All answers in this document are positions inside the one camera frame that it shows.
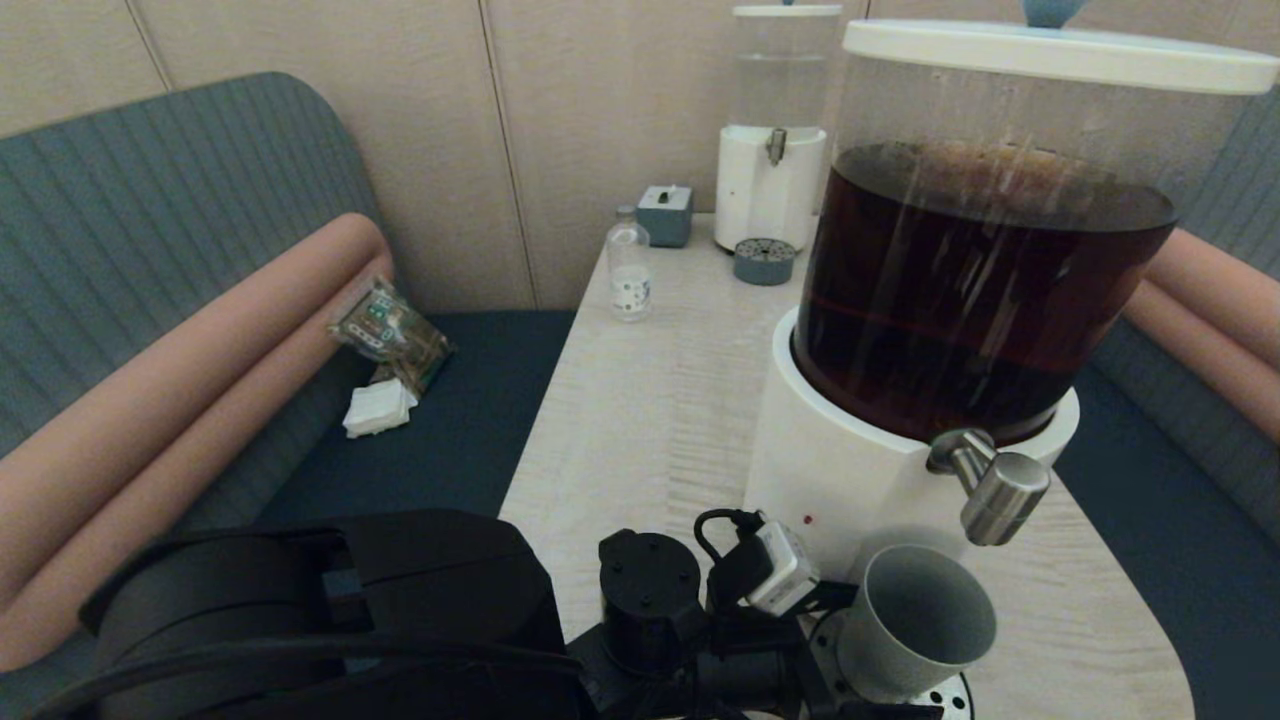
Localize green snack package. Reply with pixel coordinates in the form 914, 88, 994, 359
331, 277, 453, 396

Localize small grey drip tray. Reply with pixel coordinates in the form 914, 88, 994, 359
734, 239, 797, 288

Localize black camera cable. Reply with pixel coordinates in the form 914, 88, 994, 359
693, 508, 766, 566

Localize grey plastic cup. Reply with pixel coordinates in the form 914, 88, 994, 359
835, 544, 997, 704

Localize small white water dispenser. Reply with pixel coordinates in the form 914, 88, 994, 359
715, 16, 843, 255

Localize large perforated metal drip tray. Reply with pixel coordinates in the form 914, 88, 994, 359
797, 605, 974, 720

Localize large dispenser with dark tea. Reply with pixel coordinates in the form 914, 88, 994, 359
742, 45, 1241, 611

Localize small grey box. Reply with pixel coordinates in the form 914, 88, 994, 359
637, 185, 694, 249

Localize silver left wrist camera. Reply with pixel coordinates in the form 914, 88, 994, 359
745, 520, 821, 616

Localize clear plastic bottle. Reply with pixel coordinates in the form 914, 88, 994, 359
608, 206, 653, 323

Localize wide white lid blue knob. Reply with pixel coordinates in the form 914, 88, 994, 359
843, 0, 1280, 97

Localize pink cylindrical bolster cushion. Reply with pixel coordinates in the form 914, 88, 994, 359
1145, 230, 1280, 373
0, 255, 397, 673
0, 212, 389, 613
1120, 282, 1280, 447

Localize small white dispenser lid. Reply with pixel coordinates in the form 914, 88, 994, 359
733, 0, 843, 20

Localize teal upholstered bench sofa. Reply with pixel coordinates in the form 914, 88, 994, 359
1050, 90, 1280, 720
0, 70, 579, 720

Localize white folded napkins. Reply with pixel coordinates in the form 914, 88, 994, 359
343, 378, 420, 440

